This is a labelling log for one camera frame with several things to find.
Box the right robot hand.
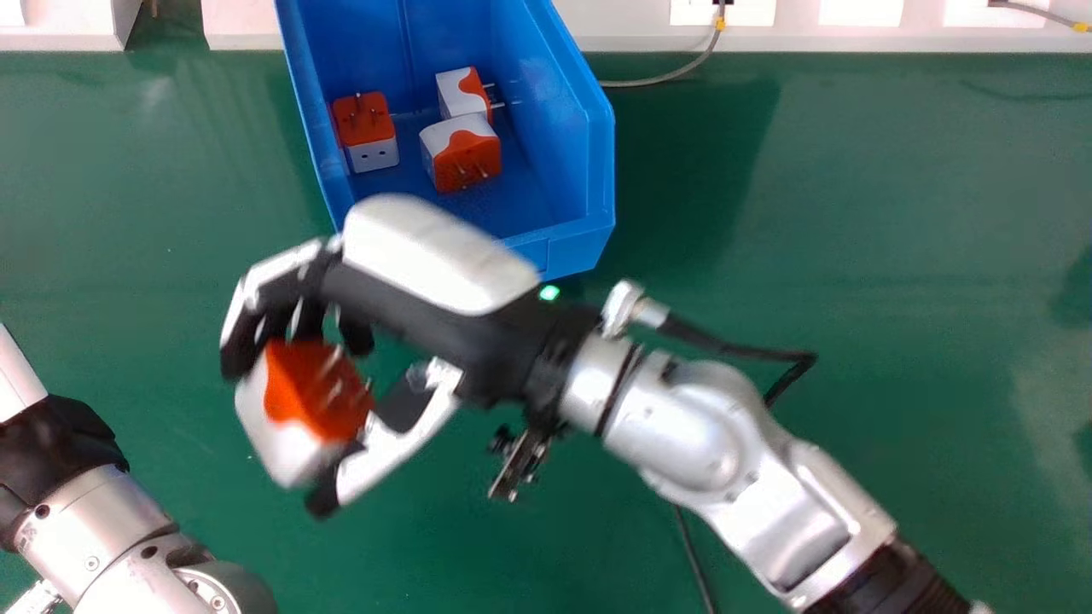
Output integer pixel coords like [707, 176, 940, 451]
[219, 194, 601, 520]

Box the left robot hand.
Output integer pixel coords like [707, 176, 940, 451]
[0, 322, 131, 551]

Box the white-and-orange plug adapter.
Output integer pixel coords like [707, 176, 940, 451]
[435, 66, 506, 123]
[331, 90, 401, 175]
[234, 338, 377, 490]
[418, 113, 503, 195]

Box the blue plastic bin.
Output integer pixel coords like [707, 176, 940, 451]
[274, 0, 618, 283]

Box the white socket strip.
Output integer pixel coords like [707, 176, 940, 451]
[669, 0, 778, 27]

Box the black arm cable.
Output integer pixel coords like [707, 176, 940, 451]
[655, 310, 819, 408]

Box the grey power cable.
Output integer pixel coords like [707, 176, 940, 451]
[988, 0, 1092, 34]
[597, 0, 728, 90]

